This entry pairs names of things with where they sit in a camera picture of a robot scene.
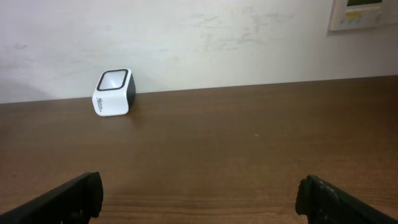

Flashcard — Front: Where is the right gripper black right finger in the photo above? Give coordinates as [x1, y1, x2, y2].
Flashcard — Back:
[295, 175, 397, 224]

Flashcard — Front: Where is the white wall control panel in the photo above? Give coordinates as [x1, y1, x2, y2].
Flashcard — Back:
[328, 0, 397, 31]

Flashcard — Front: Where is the white barcode scanner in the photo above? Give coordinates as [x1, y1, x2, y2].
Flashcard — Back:
[91, 68, 136, 116]

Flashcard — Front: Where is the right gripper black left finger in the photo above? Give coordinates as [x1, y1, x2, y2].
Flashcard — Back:
[1, 172, 103, 223]

